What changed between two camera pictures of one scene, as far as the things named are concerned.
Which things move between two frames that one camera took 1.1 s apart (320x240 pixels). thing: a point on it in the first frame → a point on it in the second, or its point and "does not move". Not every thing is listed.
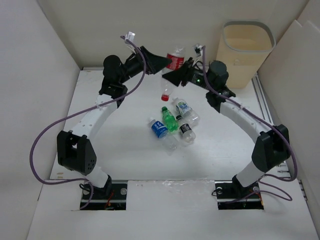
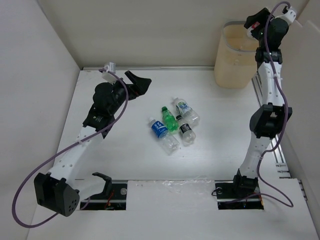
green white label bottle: (188, 114) does not move
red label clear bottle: (177, 55) → (253, 26)
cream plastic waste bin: (244, 46) does not move
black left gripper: (154, 63) → (140, 84)
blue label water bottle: (169, 145) does not move
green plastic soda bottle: (170, 120) does not move
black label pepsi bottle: (188, 135) does not move
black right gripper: (184, 74) → (261, 16)
